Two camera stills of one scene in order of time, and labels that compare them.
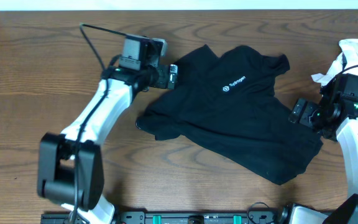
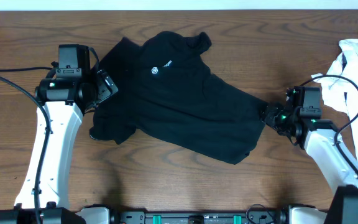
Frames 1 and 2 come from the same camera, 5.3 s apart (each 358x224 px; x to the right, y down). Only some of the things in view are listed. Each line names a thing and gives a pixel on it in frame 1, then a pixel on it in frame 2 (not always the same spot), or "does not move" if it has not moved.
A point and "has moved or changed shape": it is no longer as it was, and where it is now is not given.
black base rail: [143, 217] does not move
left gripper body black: [161, 83] to [102, 91]
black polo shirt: [226, 104] has moved or changed shape
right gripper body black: [309, 107] to [277, 118]
